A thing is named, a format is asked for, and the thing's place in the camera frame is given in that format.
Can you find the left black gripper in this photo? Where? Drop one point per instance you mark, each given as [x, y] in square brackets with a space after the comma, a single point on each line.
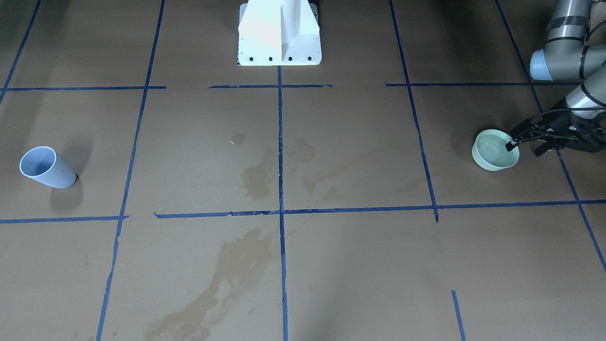
[563, 127]

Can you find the green plastic bowl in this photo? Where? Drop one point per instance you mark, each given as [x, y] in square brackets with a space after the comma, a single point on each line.
[492, 150]

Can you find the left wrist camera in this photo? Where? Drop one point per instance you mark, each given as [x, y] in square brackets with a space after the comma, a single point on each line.
[539, 124]

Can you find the blue plastic cup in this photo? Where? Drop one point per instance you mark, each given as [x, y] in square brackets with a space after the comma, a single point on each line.
[44, 165]

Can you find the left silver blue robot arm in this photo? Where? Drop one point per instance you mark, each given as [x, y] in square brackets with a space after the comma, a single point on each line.
[566, 56]

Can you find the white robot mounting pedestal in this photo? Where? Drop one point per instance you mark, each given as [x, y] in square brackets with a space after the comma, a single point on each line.
[279, 32]

